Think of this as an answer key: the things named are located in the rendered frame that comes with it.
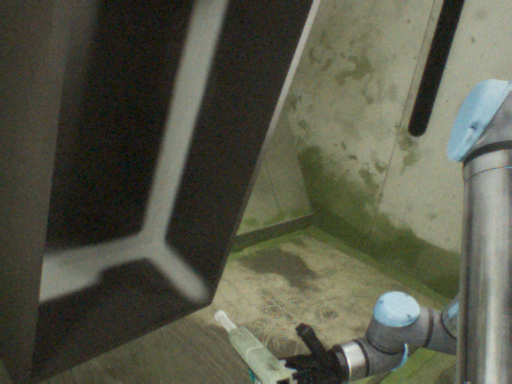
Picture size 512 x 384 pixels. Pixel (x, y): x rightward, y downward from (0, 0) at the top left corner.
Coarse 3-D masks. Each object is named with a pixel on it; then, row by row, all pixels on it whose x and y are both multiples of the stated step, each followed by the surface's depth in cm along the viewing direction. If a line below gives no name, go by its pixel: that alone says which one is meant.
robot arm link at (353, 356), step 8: (336, 344) 106; (344, 344) 105; (352, 344) 105; (344, 352) 102; (352, 352) 103; (360, 352) 103; (344, 360) 102; (352, 360) 101; (360, 360) 102; (352, 368) 101; (360, 368) 102; (352, 376) 101; (360, 376) 102
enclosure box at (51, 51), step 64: (0, 0) 74; (64, 0) 63; (128, 0) 106; (192, 0) 119; (256, 0) 113; (320, 0) 101; (0, 64) 78; (64, 64) 68; (128, 64) 116; (192, 64) 131; (256, 64) 117; (0, 128) 83; (64, 128) 113; (128, 128) 127; (192, 128) 138; (256, 128) 120; (0, 192) 88; (64, 192) 124; (128, 192) 141; (192, 192) 143; (0, 256) 95; (64, 256) 137; (128, 256) 152; (192, 256) 148; (0, 320) 102; (64, 320) 122; (128, 320) 129
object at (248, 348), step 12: (216, 312) 131; (228, 324) 120; (240, 336) 108; (252, 336) 108; (240, 348) 104; (252, 348) 101; (264, 348) 100; (252, 360) 96; (264, 360) 93; (276, 360) 89; (252, 372) 97; (264, 372) 89; (276, 372) 87; (288, 372) 87
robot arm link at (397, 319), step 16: (384, 304) 99; (400, 304) 99; (416, 304) 99; (384, 320) 98; (400, 320) 96; (416, 320) 98; (368, 336) 104; (384, 336) 100; (400, 336) 98; (416, 336) 97; (384, 352) 102
